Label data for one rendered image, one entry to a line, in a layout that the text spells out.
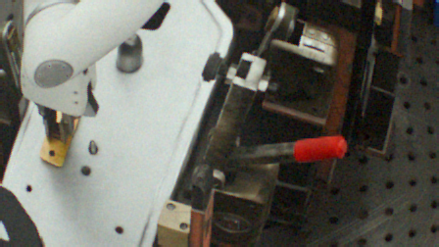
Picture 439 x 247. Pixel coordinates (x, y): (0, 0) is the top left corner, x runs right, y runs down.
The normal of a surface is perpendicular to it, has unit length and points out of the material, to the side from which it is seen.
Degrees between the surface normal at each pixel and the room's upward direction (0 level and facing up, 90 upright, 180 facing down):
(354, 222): 0
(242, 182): 0
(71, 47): 77
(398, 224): 0
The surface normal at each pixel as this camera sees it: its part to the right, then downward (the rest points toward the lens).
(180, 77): 0.04, -0.55
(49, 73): 0.07, 0.77
